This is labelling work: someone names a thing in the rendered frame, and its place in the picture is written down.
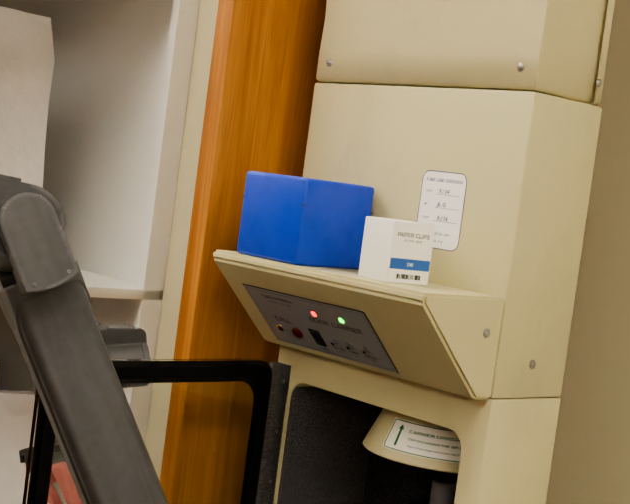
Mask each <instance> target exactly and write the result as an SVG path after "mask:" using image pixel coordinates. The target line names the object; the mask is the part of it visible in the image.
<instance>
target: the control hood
mask: <svg viewBox="0 0 630 504"><path fill-rule="evenodd" d="M213 257H214V261H215V263H216V264H217V266H218V267H219V269H220V271H221V272H222V274H223V275H224V277H225V278H226V280H227V282H228V283H229V285H230V286H231V288H232V289H233V291H234V293H235V294H236V296H237V297H238V299H239V301H240V302H241V304H242V305H243V307H244V308H245V310H246V312H247V313H248V315H249V316H250V318H251V319H252V321H253V323H254V324H255V326H256V327H257V329H258V330H259V332H260V334H261V335H262V337H263V338H264V339H265V340H267V341H269V342H272V343H276V344H279V345H283V346H287V347H290V348H294V349H297V350H301V351H304V352H308V353H311V354H315V355H318V356H322V357H325V358H329V359H333V360H336V361H340V362H343V363H347V364H350V365H354V366H357V367H361V368H364V369H368V370H371V371H375V372H379V373H382V374H386V375H389V376H393V377H396V378H400V379H403V380H407V381H410V382H414V383H417V384H421V385H425V386H428V387H432V388H435V389H439V390H442V391H446V392H449V393H453V394H456V395H460V396H463V397H467V398H471V399H474V400H483V399H488V397H491V390H492V383H493V375H494V368H495V361H496V354H497V347H498V340H499V333H500V326H501V318H502V311H503V304H504V301H503V300H502V297H498V296H493V295H487V294H482V293H477V292H472V291H467V290H462V289H457V288H452V287H447V286H442V285H437V284H432V283H428V284H427V285H415V284H403V283H392V282H384V281H380V280H376V279H371V278H367V277H363V276H359V275H358V272H359V270H355V269H341V268H328V267H314V266H300V265H293V264H288V263H283V262H278V261H273V260H268V259H263V258H259V257H254V256H249V255H244V254H240V253H238V252H237V251H229V250H216V252H213ZM242 283H243V284H247V285H252V286H256V287H260V288H264V289H269V290H273V291H277V292H281V293H286V294H290V295H294V296H298V297H303V298H307V299H311V300H316V301H320V302H324V303H328V304H333V305H337V306H341V307H345V308H350V309H354V310H358V311H362V312H364V313H365V314H366V316H367V318H368V320H369V321H370V323H371V325H372V327H373V328H374V330H375V332H376V334H377V335H378V337H379V339H380V341H381V342H382V344H383V346H384V348H385V349H386V351H387V353H388V355H389V357H390V358H391V360H392V362H393V364H394V365H395V367H396V369H397V371H398V372H399V373H395V372H391V371H388V370H384V369H380V368H377V367H373V366H370V365H366V364H362V363H359V362H355V361H352V360H348V359H345V358H341V357H337V356H334V355H330V354H327V353H323V352H319V351H316V350H312V349H309V348H305V347H301V346H298V345H294V344H291V343H287V342H284V341H280V340H277V338H276V337H275V335H274V334H273V332H272V330H271V329H270V327H269V326H268V324H267V322H266V321H265V319H264V318H263V316H262V314H261V313H260V311H259V310H258V308H257V306H256V305H255V303H254V302H253V300H252V299H251V297H250V295H249V294H248V292H247V291H246V289H245V287H244V286H243V284H242Z"/></svg>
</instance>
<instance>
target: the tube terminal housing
mask: <svg viewBox="0 0 630 504"><path fill-rule="evenodd" d="M601 112H602V108H601V107H597V106H593V105H589V104H585V103H581V102H577V101H572V100H568V99H564V98H560V97H556V96H551V95H547V94H543V93H539V92H533V91H508V90H484V89H459V88H434V87H410V86H385V85H360V84H336V83H315V86H314V94H313V101H312V109H311V116H310V124H309V132H308V139H307V147H306V154H305V162H304V170H303V177H305V178H313V179H320V180H327V181H334V182H342V183H349V184H356V185H364V186H371V187H373V188H374V196H373V204H372V211H371V213H373V214H371V216H372V217H380V218H388V219H397V220H405V221H411V222H416V221H417V214H418V207H419V199H420V192H421V185H422V177H423V170H424V169H429V170H438V171H448V172H457V173H466V174H469V175H468V182H467V189H466V196H465V204H464V211H463V218H462V225H461V233H460V240H459V247H458V253H455V252H449V251H443V250H438V249H432V254H431V262H430V269H429V276H428V283H432V284H437V285H442V286H447V287H452V288H457V289H462V290H467V291H472V292H477V293H482V294H487V295H493V296H498V297H502V300H503V301H504V304H503V311H502V318H501V326H500V333H499V340H498V347H497V354H496V361H495V368H494V375H493V383H492V390H491V397H488V399H483V400H474V399H471V398H467V397H463V396H460V395H456V394H453V393H449V392H446V391H442V390H439V389H435V388H432V387H428V386H425V385H421V384H417V383H414V382H410V381H407V380H403V379H400V378H396V377H393V376H389V375H386V374H382V373H379V372H375V371H371V370H368V369H364V368H361V367H357V366H354V365H350V364H347V363H343V362H340V361H336V360H333V359H329V358H325V357H322V356H318V355H315V354H311V353H308V352H304V351H301V350H297V349H294V348H290V347H287V346H283V345H280V350H279V357H278V362H281V363H284V364H288V365H291V372H290V380H289V388H288V395H287V403H286V410H285V418H284V425H283V433H282V441H281V448H280V456H279V463H278V471H277V479H276V486H275V494H274V501H273V504H277V499H278V492H279V484H280V476H281V469H282V461H283V454H284V446H285V439H286V431H287V423H288V416H289V408H290V401H291V395H292V392H293V390H294V389H295V388H296V387H317V388H320V389H324V390H327V391H330V392H333V393H336V394H340V395H343V396H346V397H349V398H352V399H356V400H359V401H362V402H365V403H368V404H372V405H375V406H378V407H381V408H385V409H388V410H391V411H394V412H397V413H401V414H404V415H407V416H410V417H413V418H417V419H420V420H423V421H426V422H430V423H433V424H436V425H439V426H442V427H446V428H449V429H451V430H453V431H454V432H455V433H456V434H457V436H458V438H459V440H460V443H461V457H460V464H459V471H458V478H457V486H456V493H455V500H454V504H546V497H547V490H548V483H549V476H550V469H551V462H552V455H553V448H554V441H555V434H556V427H557V420H558V413H559V406H560V396H561V391H562V384H563V377H564V370H565V363H566V356H567V349H568V342H569V335H570V328H571V321H572V314H573V307H574V300H575V293H576V286H577V280H578V273H579V266H580V259H581V252H582V245H583V238H584V231H585V224H586V217H587V210H588V203H589V196H590V189H591V182H592V175H593V168H594V161H595V154H596V147H597V140H598V133H599V126H600V119H601Z"/></svg>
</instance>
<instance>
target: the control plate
mask: <svg viewBox="0 0 630 504"><path fill-rule="evenodd" d="M242 284H243V283H242ZM243 286H244V287H245V289H246V291H247V292H248V294H249V295H250V297H251V299H252V300H253V302H254V303H255V305H256V306H257V308H258V310H259V311H260V313H261V314H262V316H263V318H264V319H265V321H266V322H267V324H268V326H269V327H270V329H271V330H272V332H273V334H274V335H275V337H276V338H277V340H280V341H284V342H287V343H291V344H294V345H298V346H301V347H305V348H309V349H312V350H316V351H319V352H323V353H327V354H330V355H334V356H337V357H341V358H345V359H348V360H352V361H355V362H359V363H362V364H366V365H370V366H373V367H377V368H380V369H384V370H388V371H391V372H395V373H399V372H398V371H397V369H396V367H395V365H394V364H393V362H392V360H391V358H390V357H389V355H388V353H387V351H386V349H385V348H384V346H383V344H382V342H381V341H380V339H379V337H378V335H377V334H376V332H375V330H374V328H373V327H372V325H371V323H370V321H369V320H368V318H367V316H366V314H365V313H364V312H362V311H358V310H354V309H350V308H345V307H341V306H337V305H333V304H328V303H324V302H320V301H316V300H311V299H307V298H303V297H298V296H294V295H290V294H286V293H281V292H277V291H273V290H269V289H264V288H260V287H256V286H252V285H247V284H243ZM310 310H313V311H315V312H316V313H317V314H318V317H317V318H316V317H314V316H313V315H312V314H311V313H310ZM337 317H342V318H343V319H344V320H345V322H346V324H342V323H340V322H339V321H338V319H337ZM277 324H279V325H281V326H282V327H283V329H284V331H280V330H279V329H278V328H277V326H276V325H277ZM293 328H297V329H299V330H300V331H301V332H302V334H303V337H302V338H297V337H296V336H295V335H294V334H293V333H292V329H293ZM308 328H309V329H313V330H317V331H318V332H319V333H320V335H321V337H322V338H323V340H324V342H325V343H326V345H327V347H324V346H320V345H317V343H316V342H315V340H314V338H313V337H312V335H311V334H310V332H309V330H308ZM331 338H334V339H336V340H337V342H338V344H337V345H336V344H334V345H332V344H331V342H332V340H331ZM347 342H350V343H351V344H353V346H354V348H353V349H351V348H350V350H348V349H347V348H346V347H347V346H348V345H347V344H346V343H347ZM364 346H365V347H367V348H369V350H370V353H366V354H364V353H363V352H362V351H363V350H364V349H363V348H362V347H364Z"/></svg>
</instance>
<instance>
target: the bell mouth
mask: <svg viewBox="0 0 630 504"><path fill-rule="evenodd" d="M363 445H364V446H365V448H366V449H368V450H369V451H371V452H372V453H374V454H376V455H379V456H381V457H384V458H386V459H389V460H392V461H395V462H399V463H402V464H406V465H410V466H415V467H419V468H424V469H429V470H435V471H441V472H448V473H456V474H458V471H459V464H460V457H461V443H460V440H459V438H458V436H457V434H456V433H455V432H454V431H453V430H451V429H449V428H446V427H442V426H439V425H436V424H433V423H430V422H426V421H423V420H420V419H417V418H413V417H410V416H407V415H404V414H401V413H397V412H394V411H391V410H388V409H385V408H383V409H382V411H381V413H380V414H379V416H378V418H377V419H376V421H375V422H374V424H373V426H372V427H371V429H370V430H369V432H368V434H367V435H366V437H365V439H364V440H363Z"/></svg>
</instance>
